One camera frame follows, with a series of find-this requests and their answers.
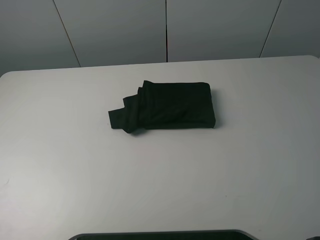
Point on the black printed t-shirt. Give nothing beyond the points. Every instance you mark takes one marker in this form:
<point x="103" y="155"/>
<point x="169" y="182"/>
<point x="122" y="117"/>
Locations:
<point x="166" y="106"/>

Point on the black table edge cutout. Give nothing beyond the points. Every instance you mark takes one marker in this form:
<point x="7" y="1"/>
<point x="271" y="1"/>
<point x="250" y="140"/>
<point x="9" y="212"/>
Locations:
<point x="231" y="234"/>

